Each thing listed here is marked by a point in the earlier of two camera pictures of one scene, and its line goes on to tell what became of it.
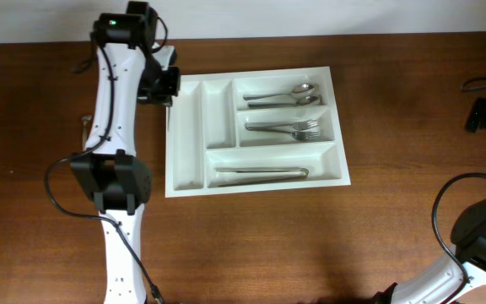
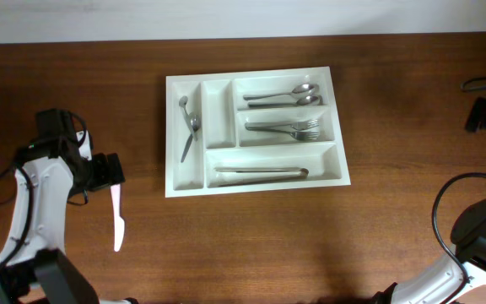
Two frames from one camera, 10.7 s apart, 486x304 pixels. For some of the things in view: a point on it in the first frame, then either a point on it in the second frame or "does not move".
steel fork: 298,135 does not move
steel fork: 297,125 does not move
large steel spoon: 301,89 does not move
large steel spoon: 305,100 does not move
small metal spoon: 168,116 -> 182,102
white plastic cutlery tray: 254,131 does not move
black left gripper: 166,98 -> 110,173
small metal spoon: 85,118 -> 195,125
